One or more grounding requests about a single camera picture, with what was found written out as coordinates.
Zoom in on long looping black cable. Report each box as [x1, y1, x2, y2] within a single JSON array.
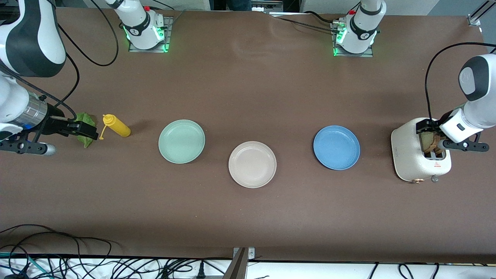
[[0, 224, 117, 279]]

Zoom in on teal cable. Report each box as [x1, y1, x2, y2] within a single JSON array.
[[0, 252, 53, 279]]

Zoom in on green lettuce leaf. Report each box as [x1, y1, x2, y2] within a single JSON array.
[[74, 112, 97, 149]]

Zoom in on metal table bracket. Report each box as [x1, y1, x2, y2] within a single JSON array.
[[223, 247, 256, 279]]

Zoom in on aluminium frame bracket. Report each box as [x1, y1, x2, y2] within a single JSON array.
[[468, 0, 491, 27]]

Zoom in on dark blue trousers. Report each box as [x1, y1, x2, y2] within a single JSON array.
[[209, 0, 252, 11]]

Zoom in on beige plate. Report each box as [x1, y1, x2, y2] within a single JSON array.
[[228, 141, 277, 189]]

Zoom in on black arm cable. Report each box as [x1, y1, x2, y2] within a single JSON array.
[[0, 0, 119, 121], [425, 42, 496, 121]]

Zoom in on white toaster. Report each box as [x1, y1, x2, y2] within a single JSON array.
[[391, 117, 453, 183]]

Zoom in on blue plate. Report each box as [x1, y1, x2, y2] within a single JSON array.
[[313, 125, 361, 171]]

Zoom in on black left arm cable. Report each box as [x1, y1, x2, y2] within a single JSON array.
[[425, 42, 496, 121]]

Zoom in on black braided cable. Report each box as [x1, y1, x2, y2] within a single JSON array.
[[267, 15, 338, 33]]

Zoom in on brown-crusted bread slice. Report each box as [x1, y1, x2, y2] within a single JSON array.
[[420, 131, 438, 153], [434, 132, 447, 154]]

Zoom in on mint green plate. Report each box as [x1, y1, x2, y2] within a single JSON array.
[[158, 119, 206, 164]]

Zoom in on smooth black cable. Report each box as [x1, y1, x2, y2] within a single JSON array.
[[304, 11, 336, 23]]

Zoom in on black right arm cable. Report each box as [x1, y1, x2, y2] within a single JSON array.
[[0, 0, 119, 121]]

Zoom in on yellow squeeze bottle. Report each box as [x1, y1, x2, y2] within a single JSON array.
[[99, 114, 131, 140]]

